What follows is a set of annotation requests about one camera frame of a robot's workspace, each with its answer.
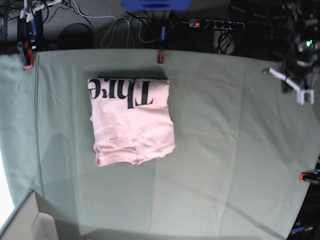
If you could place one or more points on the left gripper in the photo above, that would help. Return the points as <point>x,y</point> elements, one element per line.
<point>299,71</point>

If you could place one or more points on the pink t-shirt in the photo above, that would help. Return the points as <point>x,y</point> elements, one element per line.
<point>130,119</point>

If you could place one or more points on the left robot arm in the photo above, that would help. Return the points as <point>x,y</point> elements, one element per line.
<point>303,18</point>

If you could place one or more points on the red black clamp right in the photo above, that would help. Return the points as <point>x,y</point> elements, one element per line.
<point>312,177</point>

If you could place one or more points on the red black clamp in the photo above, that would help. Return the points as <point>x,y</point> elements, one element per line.
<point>161,53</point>
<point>312,177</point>
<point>26,41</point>

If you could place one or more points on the black power strip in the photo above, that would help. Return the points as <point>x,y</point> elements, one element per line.
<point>219,25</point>

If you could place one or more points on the red black clamp middle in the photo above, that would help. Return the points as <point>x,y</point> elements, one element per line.
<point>161,53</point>

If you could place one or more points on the blue plastic box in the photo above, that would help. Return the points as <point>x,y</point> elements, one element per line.
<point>156,5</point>

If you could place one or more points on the black round stool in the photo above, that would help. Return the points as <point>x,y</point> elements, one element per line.
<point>75,36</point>

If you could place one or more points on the red black clamp left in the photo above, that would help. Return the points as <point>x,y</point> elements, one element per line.
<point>26,41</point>

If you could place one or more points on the white cardboard box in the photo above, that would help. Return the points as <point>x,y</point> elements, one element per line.
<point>26,222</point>

